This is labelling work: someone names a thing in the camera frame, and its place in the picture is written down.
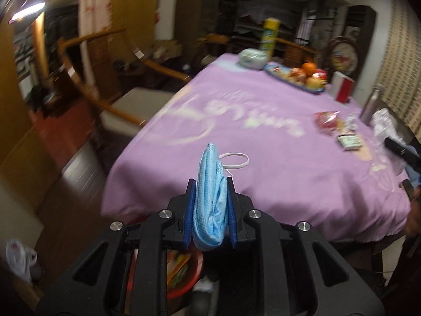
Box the white medicine box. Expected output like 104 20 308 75
337 133 362 152

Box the green and orange packet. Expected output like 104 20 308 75
167 252 191 285

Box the blue face mask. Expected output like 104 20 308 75
192 142 250 252

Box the small clear plastic wrap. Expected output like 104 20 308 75
345 113 359 133

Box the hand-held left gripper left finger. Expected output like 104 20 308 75
36 178 198 316

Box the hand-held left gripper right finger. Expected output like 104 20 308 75
226 176 385 316

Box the red plastic basket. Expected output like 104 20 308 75
128 247 204 300

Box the checked curtain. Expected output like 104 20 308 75
378 0 421 132

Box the pink red snack packet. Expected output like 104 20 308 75
314 111 341 132

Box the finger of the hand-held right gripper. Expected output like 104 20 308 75
385 137 421 168

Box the curved wooden armchair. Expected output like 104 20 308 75
57 28 193 139

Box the wooden chair behind table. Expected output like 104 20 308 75
276 38 316 70

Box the fluorescent lamp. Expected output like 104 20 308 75
10 2 47 22

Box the blue rimmed fruit plate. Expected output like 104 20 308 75
263 63 329 94

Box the floral curtain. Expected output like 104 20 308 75
79 0 116 83

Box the white plastic shopping bag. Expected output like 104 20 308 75
6 239 38 284

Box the yellow can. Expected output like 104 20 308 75
263 18 280 61

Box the purple printed tablecloth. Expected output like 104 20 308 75
100 53 415 242

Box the red and white tissue box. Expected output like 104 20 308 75
330 71 356 103

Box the steel water bottle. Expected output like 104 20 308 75
360 87 384 126

